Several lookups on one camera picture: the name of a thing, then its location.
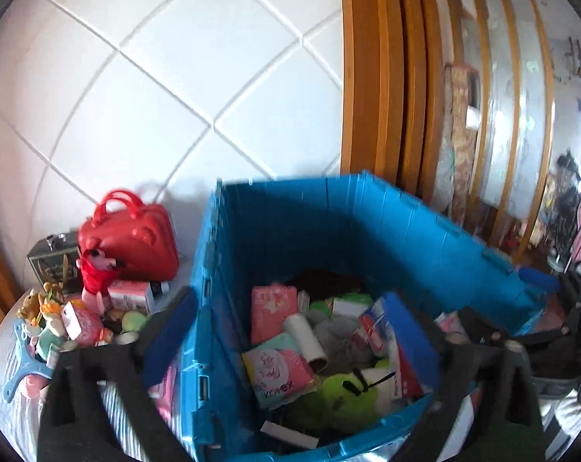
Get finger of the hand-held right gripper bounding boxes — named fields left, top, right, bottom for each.
left=456, top=305, right=517, bottom=347
left=519, top=266, right=581, bottom=342

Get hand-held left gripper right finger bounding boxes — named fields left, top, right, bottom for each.
left=381, top=293, right=547, bottom=462

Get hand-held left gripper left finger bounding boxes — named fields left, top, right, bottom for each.
left=38, top=288, right=200, bottom=462

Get green pink soft packet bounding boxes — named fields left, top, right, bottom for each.
left=241, top=333, right=317, bottom=411

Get blue plastic crate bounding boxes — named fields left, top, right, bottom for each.
left=172, top=169, right=552, bottom=462

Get green plush ball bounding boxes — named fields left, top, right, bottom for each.
left=121, top=311, right=150, bottom=333

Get small green white box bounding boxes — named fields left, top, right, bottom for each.
left=310, top=293, right=374, bottom=319

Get green plush toy black stripes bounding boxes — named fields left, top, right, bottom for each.
left=319, top=368, right=393, bottom=432

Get pink white cube box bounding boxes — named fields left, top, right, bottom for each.
left=62, top=301, right=105, bottom=343

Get red plush toy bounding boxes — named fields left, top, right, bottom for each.
left=80, top=249, right=119, bottom=298

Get pink floral tissue pack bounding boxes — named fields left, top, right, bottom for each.
left=250, top=285, right=299, bottom=346

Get red toy suitcase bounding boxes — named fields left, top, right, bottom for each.
left=77, top=189, right=180, bottom=283

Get white paper roll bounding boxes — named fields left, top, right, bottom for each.
left=283, top=314, right=329, bottom=372

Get teal plush toy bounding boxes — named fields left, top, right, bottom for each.
left=35, top=332, right=63, bottom=363

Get rolled patterned carpet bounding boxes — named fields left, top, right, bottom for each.
left=442, top=62, right=482, bottom=233

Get brown bear plush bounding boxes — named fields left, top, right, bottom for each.
left=16, top=289, right=44, bottom=321

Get pink plush toy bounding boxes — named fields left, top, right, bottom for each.
left=21, top=375, right=51, bottom=398

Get blue plastic hand mirror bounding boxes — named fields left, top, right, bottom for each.
left=2, top=322, right=53, bottom=403

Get wooden framed glass partition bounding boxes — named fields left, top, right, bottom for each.
left=439, top=0, right=557, bottom=252

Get black box with handle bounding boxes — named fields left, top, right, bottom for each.
left=27, top=232, right=82, bottom=295

